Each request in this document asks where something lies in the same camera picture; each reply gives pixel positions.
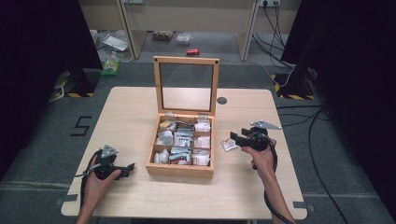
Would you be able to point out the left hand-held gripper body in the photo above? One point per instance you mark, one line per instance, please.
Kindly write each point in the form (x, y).
(106, 163)

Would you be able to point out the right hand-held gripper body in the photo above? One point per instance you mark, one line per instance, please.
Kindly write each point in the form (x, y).
(257, 140)

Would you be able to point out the white red-print tea packet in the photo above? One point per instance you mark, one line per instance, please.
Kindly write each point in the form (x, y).
(228, 145)

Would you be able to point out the wooden box with glass lid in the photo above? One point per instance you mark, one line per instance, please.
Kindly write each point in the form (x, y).
(180, 169)

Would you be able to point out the person's right hand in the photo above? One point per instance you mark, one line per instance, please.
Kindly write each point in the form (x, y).
(264, 161)

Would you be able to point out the person's left hand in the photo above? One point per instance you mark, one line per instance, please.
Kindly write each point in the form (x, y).
(95, 188)

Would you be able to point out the grey round table grommet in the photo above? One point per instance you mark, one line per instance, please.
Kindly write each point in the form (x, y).
(221, 100)

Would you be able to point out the assortment of tea bags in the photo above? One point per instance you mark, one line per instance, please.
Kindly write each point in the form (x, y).
(183, 141)

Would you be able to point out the black stand base hazard tape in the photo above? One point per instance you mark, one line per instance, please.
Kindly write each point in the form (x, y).
(82, 82)
(295, 84)

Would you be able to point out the green packet on floor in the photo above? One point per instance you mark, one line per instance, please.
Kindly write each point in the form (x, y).
(110, 67)

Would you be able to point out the red drink can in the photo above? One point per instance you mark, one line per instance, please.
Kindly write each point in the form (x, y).
(192, 52)

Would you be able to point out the clear plastic container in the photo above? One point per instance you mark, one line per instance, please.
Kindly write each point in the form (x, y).
(183, 39)

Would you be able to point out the black curtain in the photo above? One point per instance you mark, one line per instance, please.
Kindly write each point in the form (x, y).
(37, 62)
(358, 77)

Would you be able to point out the clear plastic bag with paper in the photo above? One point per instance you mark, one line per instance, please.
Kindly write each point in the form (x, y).
(115, 43)

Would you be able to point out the brown cardboard cup tray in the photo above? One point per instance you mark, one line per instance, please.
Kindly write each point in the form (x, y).
(162, 35)

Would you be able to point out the white wall socket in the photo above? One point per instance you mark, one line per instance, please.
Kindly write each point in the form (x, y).
(269, 2)

